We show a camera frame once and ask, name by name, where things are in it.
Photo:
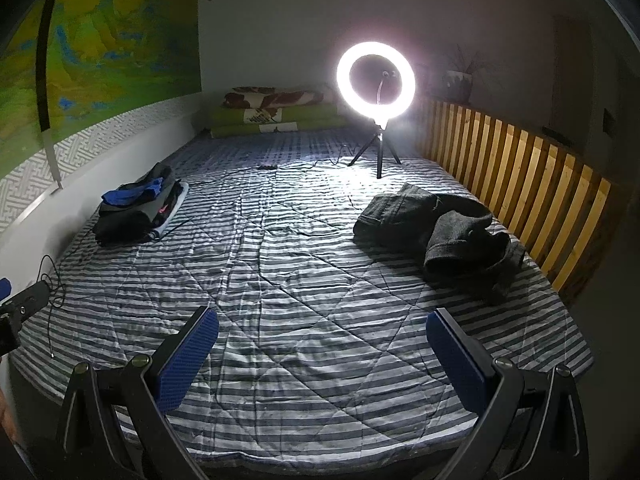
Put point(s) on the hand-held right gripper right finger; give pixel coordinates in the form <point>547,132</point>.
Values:
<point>457,355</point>

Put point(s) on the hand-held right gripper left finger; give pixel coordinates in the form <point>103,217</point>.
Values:
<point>185,355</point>

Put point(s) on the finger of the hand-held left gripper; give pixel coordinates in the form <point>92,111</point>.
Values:
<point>4,288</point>
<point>30,300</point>

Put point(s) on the grey knit pants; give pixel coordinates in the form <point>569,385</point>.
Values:
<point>460,240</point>

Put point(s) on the black folded garment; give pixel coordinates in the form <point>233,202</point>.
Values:
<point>125,225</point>

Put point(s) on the striped bed sheet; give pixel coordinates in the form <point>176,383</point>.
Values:
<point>300,285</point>

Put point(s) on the blue folded garment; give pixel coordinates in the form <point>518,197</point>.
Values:
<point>130,192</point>

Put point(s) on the white folded garment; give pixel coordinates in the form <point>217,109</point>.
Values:
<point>176,205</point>

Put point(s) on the dark jeans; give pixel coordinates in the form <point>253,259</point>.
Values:
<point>395,212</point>

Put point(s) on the dark grey folded garment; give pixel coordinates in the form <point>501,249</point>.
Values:
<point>159,174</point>

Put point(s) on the curved black white strip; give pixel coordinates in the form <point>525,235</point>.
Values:
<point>42,85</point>

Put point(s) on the black tripod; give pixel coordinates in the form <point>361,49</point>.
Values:
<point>380,150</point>

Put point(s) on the green patterned pillow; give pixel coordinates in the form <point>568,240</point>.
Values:
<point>230,112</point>

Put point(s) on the green folded blanket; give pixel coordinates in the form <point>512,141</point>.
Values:
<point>300,129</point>

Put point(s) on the potted plant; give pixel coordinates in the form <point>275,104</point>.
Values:
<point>459,85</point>

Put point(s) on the brown patterned pillow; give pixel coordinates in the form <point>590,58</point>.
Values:
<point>270,96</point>

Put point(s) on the wooden slatted bed rail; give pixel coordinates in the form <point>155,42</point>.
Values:
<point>525,170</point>

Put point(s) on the green yellow wall poster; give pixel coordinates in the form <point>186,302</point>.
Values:
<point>125,35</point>

